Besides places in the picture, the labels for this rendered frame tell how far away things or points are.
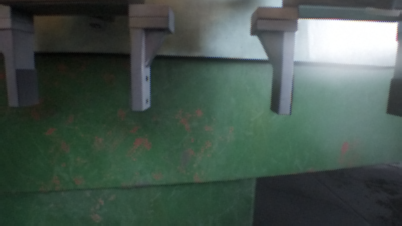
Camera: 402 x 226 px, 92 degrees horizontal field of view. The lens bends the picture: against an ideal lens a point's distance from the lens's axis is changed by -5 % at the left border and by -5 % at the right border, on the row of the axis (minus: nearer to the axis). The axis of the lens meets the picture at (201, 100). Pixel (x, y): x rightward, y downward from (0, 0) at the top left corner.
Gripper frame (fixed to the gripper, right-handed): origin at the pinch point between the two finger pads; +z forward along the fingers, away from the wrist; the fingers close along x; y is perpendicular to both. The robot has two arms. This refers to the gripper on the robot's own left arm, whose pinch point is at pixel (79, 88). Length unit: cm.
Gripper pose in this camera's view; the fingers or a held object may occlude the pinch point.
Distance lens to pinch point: 25.2
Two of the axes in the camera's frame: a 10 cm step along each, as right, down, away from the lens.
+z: -0.2, 9.9, 1.3
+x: -10.0, -0.3, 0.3
